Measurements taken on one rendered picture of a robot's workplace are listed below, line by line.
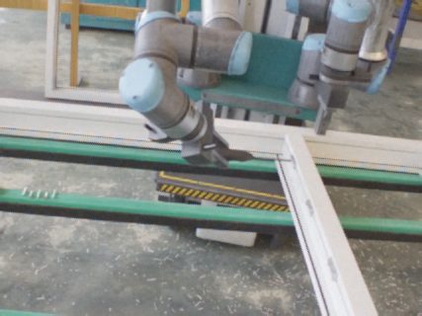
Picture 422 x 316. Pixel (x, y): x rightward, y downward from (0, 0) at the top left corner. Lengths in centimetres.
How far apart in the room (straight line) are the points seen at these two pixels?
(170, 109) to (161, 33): 15
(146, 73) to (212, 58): 15
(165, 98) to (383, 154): 71
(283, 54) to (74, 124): 111
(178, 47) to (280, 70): 122
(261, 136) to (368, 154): 30
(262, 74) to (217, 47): 120
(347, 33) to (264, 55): 97
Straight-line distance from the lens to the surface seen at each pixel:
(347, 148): 142
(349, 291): 91
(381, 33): 198
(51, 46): 340
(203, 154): 108
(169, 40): 103
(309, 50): 205
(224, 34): 105
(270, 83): 223
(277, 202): 219
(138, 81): 96
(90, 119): 133
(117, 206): 110
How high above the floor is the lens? 152
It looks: 30 degrees down
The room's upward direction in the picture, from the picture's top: 9 degrees clockwise
